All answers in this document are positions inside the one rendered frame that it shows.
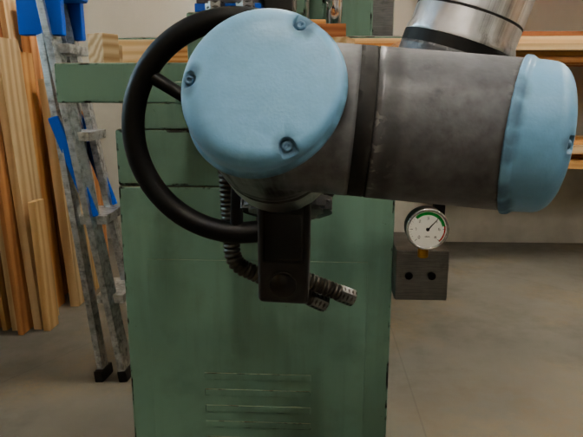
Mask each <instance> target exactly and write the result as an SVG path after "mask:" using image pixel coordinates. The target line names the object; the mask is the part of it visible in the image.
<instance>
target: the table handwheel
mask: <svg viewBox="0 0 583 437"><path fill-rule="evenodd" d="M256 9H259V8H255V7H248V6H222V7H217V8H212V9H208V10H202V11H200V12H197V13H194V14H192V15H190V16H187V17H185V18H183V19H181V20H179V21H178V22H177V23H175V24H173V25H172V26H170V27H169V28H168V29H166V30H165V31H163V32H162V33H161V34H160V35H159V36H158V37H157V38H156V39H155V40H154V41H153V42H152V43H151V44H150V45H149V46H148V47H147V49H146V50H145V52H144V53H143V54H142V56H141V58H140V59H139V61H138V62H137V64H136V65H135V67H134V70H133V72H132V74H131V76H130V78H129V81H128V85H127V87H126V91H125V95H124V99H123V103H122V111H121V133H122V140H123V145H124V149H125V153H126V156H127V159H128V164H129V166H130V168H131V171H132V173H133V175H134V177H135V179H136V181H137V182H138V184H139V186H140V187H141V190H142V191H143V192H144V193H145V194H146V196H147V197H148V198H149V200H150V201H151V202H152V203H153V204H154V205H155V207H156V208H157V209H158V210H159V211H161V212H162V213H163V214H164V215H165V216H166V217H168V218H169V219H170V220H172V221H173V222H174V223H175V224H177V225H179V226H180V227H182V228H184V229H186V230H187V231H190V232H192V233H194V234H196V235H199V236H201V237H203V238H208V239H211V240H215V241H220V242H225V243H234V244H249V243H257V242H258V220H255V221H246V222H243V209H241V208H240V199H242V198H241V197H240V196H239V195H238V194H237V193H236V192H235V191H234V190H233V189H232V187H231V211H230V221H227V220H222V219H217V218H213V217H210V216H207V215H205V214H203V213H201V212H198V211H196V210H194V209H193V208H192V207H190V206H189V205H187V204H185V203H184V202H183V201H181V200H180V199H179V198H177V197H176V196H175V195H174V194H173V193H172V192H171V191H170V189H169V188H168V187H167V186H166V184H165V183H164V182H163V180H162V179H161V177H160V175H159V174H158V173H157V171H156V169H155V167H154V164H153V162H152V160H151V158H150V155H149V151H148V149H147V142H146V135H145V113H146V106H147V99H148V97H149V94H150V91H151V88H152V86H153V85H154V86H155V87H157V88H158V89H160V90H162V91H163V92H165V93H167V94H168V95H171V96H172V97H173V98H175V99H176V100H178V101H180V102H181V87H180V86H179V85H177V84H176V83H174V82H172V81H171V80H169V79H167V78H166V77H165V76H164V75H162V74H160V71H161V70H162V68H163V67H164V66H165V65H166V63H167V62H168V61H169V60H170V59H171V58H172V57H173V56H174V55H175V54H176V53H177V52H178V51H180V50H181V49H183V48H184V47H185V46H187V45H188V44H189V43H191V42H193V41H195V40H197V39H200V38H201V37H203V36H205V35H206V34H207V33H208V32H209V31H210V30H212V29H213V28H214V27H215V26H217V25H218V24H220V23H222V22H223V21H225V20H226V19H227V18H229V17H231V16H235V15H237V14H239V13H242V12H245V11H248V10H256Z"/></svg>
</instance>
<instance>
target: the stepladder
mask: <svg viewBox="0 0 583 437"><path fill-rule="evenodd" d="M87 2H88V0H16V13H17V22H18V31H19V35H21V36H36V39H37V43H38V48H39V53H40V58H41V63H42V68H43V77H44V81H45V87H46V91H47V96H48V101H49V110H50V115H51V118H48V120H49V124H50V126H51V128H52V130H53V133H54V135H55V139H56V148H57V153H58V158H59V163H60V168H61V173H62V182H63V186H64V191H65V196H66V201H67V206H68V211H69V220H70V224H71V230H72V234H73V239H74V244H75V253H76V258H77V263H78V268H79V272H80V278H81V282H82V291H83V296H84V301H85V306H86V311H87V316H88V325H89V329H90V335H91V339H92V344H93V349H94V354H95V363H96V367H97V370H96V371H95V372H94V376H95V382H104V381H105V380H106V379H107V378H108V377H109V376H110V375H111V374H112V373H113V366H112V362H108V359H107V355H106V350H105V344H104V340H103V334H102V326H101V320H100V316H99V310H98V305H97V303H103V306H104V310H105V314H106V318H107V322H108V329H109V334H110V337H111V342H112V345H113V350H114V353H115V360H116V365H117V368H118V372H117V375H118V379H119V382H127V381H128V380H129V379H130V377H131V368H130V354H129V348H128V341H127V338H126V333H125V329H124V325H123V321H122V316H121V309H120V305H119V303H124V302H125V301H126V288H125V275H124V262H123V248H122V237H121V230H120V226H119V222H118V218H117V217H118V216H120V215H121V208H120V206H119V205H115V204H117V200H116V198H115V195H114V192H113V190H112V187H111V185H110V183H109V179H108V172H107V168H106V163H105V159H104V155H103V151H102V144H101V140H100V139H102V138H106V129H98V128H97V124H96V120H95V113H94V109H93V105H92V103H81V105H82V109H81V105H80V103H59V102H57V95H56V76H55V63H58V62H83V61H82V56H88V48H85V47H82V46H79V42H84V41H86V34H85V22H84V10H83V4H84V3H87ZM82 112H83V115H82ZM83 116H84V118H83ZM91 165H92V166H91ZM92 167H93V169H94V171H95V175H96V178H97V179H98V182H99V186H100V190H101V194H102V201H103V204H104V205H98V200H97V195H96V190H95V182H94V176H93V172H92ZM77 192H78V193H79V197H80V201H81V205H82V212H83V214H82V213H81V207H80V203H79V198H78V193H77ZM107 224H108V228H109V231H110V236H111V239H112V244H113V247H114V251H115V258H116V263H117V266H118V271H119V274H120V277H113V273H112V269H111V264H110V261H109V256H108V249H107V245H106V241H105V237H104V232H103V228H102V225H107ZM83 225H86V228H87V233H88V240H89V243H90V248H91V251H92V256H93V259H94V264H95V271H96V275H97V279H98V283H99V287H100V292H99V293H98V295H97V301H96V295H95V287H94V281H93V276H92V271H91V266H90V261H89V256H88V247H87V242H86V237H85V232H84V227H83Z"/></svg>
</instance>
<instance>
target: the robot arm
mask: <svg viewBox="0 0 583 437"><path fill-rule="evenodd" d="M534 2H535V0H418V1H417V4H416V8H415V11H414V13H413V16H412V18H411V19H410V20H409V22H408V23H407V25H406V28H405V30H404V32H403V37H402V39H401V42H400V44H399V47H387V46H376V45H366V44H363V45H362V44H354V43H342V42H335V41H334V40H333V39H332V38H331V36H330V35H329V34H328V33H327V32H325V31H324V30H323V29H321V28H320V27H319V26H318V25H316V24H315V23H314V22H313V21H312V20H310V19H308V18H307V17H305V16H302V15H300V14H298V13H295V12H292V11H289V10H282V9H272V8H266V9H256V10H248V11H245V12H242V13H239V14H237V15H235V16H231V17H229V18H227V19H226V20H225V21H223V22H222V23H220V24H218V25H217V26H215V27H214V28H213V29H212V30H210V31H209V32H208V33H207V34H206V35H205V36H204V37H203V39H202V40H201V41H200V42H199V44H198V45H197V46H196V48H195V49H194V51H193V53H192V54H191V56H190V58H189V60H188V62H187V65H186V68H185V71H184V75H183V78H182V83H181V106H182V111H183V114H184V118H185V121H186V124H187V126H188V130H189V133H190V135H191V138H192V140H193V143H194V145H195V146H196V148H197V150H198V151H199V152H200V154H201V155H202V157H203V158H204V159H205V160H206V161H207V162H208V163H210V164H211V165H212V166H214V167H215V168H217V169H218V171H219V172H220V173H221V175H222V176H223V177H224V178H225V180H226V181H227V182H228V183H229V185H230V186H231V187H232V189H233V190H234V191H235V192H236V193H237V194H238V195H239V196H240V197H241V198H242V199H240V208H241V209H243V213H246V214H249V215H252V216H255V217H258V274H259V300H260V301H262V302H273V303H306V302H307V301H308V297H309V290H310V255H311V220H313V219H320V218H323V217H326V216H329V215H331V214H332V197H331V196H328V195H324V193H327V194H336V195H345V196H346V195H349V196H358V197H364V198H373V199H390V200H399V201H408V202H417V203H426V204H436V205H452V206H462V207H471V208H480V209H489V210H498V212H499V213H500V214H508V213H510V212H537V211H540V210H542V209H543V208H545V207H546V206H547V205H549V204H550V203H551V201H552V200H553V199H554V197H555V196H556V194H557V192H558V191H559V190H560V187H561V185H562V182H563V180H564V178H565V176H566V173H567V169H568V166H569V162H570V159H571V156H572V151H573V143H574V139H575V134H576V127H577V118H578V95H577V88H576V83H575V80H574V77H573V74H572V72H571V70H570V69H569V68H568V66H566V65H565V64H564V63H562V62H558V61H553V60H546V59H540V58H538V57H537V56H536V55H531V54H527V55H526V56H525V57H518V56H516V48H517V45H518V43H519V41H520V39H521V35H522V32H523V30H524V28H525V26H526V23H527V20H528V18H529V15H530V13H531V10H532V8H533V6H534Z"/></svg>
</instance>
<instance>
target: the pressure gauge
mask: <svg viewBox="0 0 583 437"><path fill-rule="evenodd" d="M431 226H432V227H431ZM430 227H431V228H430ZM426 228H430V229H429V231H428V232H427V231H426ZM404 230H405V233H406V235H407V238H408V240H409V241H410V243H411V244H413V245H414V246H415V247H416V248H418V250H417V256H418V257H419V258H427V257H428V256H429V250H434V249H436V248H438V247H439V246H441V245H442V244H443V243H444V242H445V241H446V239H447V238H448V235H449V222H448V220H447V218H446V217H445V215H444V214H443V213H441V212H440V211H438V210H437V209H436V208H434V207H433V206H429V205H422V206H418V207H417V208H415V209H413V210H412V211H411V212H410V213H409V214H408V215H407V217H406V219H405V221H404Z"/></svg>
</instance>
